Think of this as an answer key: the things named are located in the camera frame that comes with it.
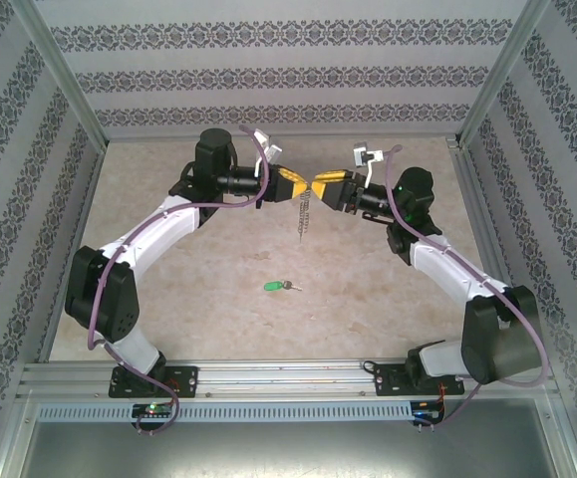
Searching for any metal keyring with chain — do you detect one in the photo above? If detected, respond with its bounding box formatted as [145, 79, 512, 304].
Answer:
[294, 190, 316, 246]

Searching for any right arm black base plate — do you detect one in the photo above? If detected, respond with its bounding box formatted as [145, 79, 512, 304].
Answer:
[374, 361, 466, 398]

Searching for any slotted grey cable duct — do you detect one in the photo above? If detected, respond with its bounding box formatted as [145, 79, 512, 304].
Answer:
[35, 399, 415, 423]

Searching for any right aluminium corner post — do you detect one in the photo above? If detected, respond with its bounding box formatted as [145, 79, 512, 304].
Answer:
[453, 0, 554, 148]

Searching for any aluminium corner post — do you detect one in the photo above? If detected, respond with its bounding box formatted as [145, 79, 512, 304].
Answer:
[7, 0, 111, 148]
[453, 0, 554, 148]

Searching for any aluminium mounting rail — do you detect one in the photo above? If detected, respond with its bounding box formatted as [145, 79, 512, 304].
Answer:
[17, 357, 554, 400]

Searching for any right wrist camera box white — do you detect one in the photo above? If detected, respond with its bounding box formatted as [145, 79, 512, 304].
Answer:
[352, 140, 385, 188]

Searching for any key with green tag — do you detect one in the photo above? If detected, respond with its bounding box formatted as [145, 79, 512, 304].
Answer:
[262, 279, 304, 295]

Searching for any left aluminium side rail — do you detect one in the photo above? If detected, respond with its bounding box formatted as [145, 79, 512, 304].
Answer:
[35, 141, 109, 363]

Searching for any right aluminium side rail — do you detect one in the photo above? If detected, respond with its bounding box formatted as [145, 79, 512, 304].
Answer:
[445, 137, 537, 360]

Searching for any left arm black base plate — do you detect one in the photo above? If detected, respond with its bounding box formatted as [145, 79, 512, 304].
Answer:
[108, 364, 200, 400]

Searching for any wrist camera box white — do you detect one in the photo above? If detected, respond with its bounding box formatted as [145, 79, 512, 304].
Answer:
[251, 129, 285, 179]
[352, 140, 385, 188]

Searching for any grey metal sheet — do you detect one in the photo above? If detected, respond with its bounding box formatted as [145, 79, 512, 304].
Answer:
[17, 397, 577, 478]

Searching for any aluminium side rail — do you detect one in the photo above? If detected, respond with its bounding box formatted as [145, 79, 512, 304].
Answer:
[35, 141, 109, 363]
[445, 137, 537, 360]

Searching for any left aluminium corner post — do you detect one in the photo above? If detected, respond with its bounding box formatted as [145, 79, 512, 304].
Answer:
[7, 0, 111, 148]

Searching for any circuit board with blue light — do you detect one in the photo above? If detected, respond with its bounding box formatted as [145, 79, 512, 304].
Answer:
[412, 399, 446, 424]

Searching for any aluminium back rail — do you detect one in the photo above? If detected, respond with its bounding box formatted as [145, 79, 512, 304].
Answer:
[105, 132, 461, 145]

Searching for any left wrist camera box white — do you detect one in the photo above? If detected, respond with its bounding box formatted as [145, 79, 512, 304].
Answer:
[251, 129, 285, 179]

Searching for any circuit board with green light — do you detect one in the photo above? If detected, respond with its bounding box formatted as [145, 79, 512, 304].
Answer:
[132, 401, 175, 419]

